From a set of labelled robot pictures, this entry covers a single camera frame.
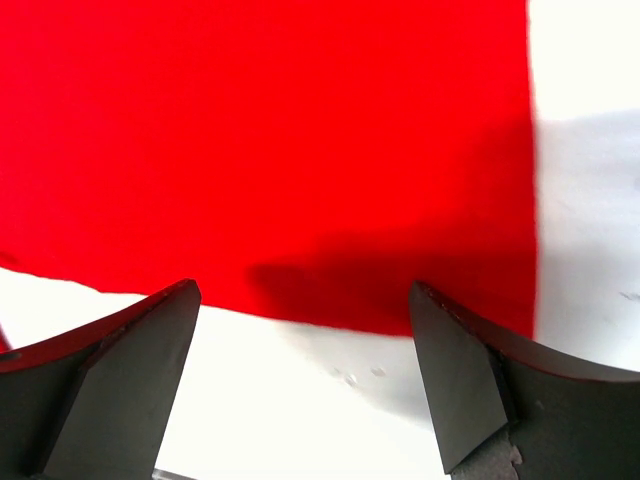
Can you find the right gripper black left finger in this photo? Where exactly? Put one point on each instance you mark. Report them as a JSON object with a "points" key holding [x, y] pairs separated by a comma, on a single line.
{"points": [[94, 402]]}

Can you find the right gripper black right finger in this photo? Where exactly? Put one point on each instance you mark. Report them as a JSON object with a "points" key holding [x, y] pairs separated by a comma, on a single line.
{"points": [[505, 407]]}

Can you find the red t-shirt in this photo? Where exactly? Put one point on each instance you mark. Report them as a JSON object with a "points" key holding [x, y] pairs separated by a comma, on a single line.
{"points": [[301, 160]]}

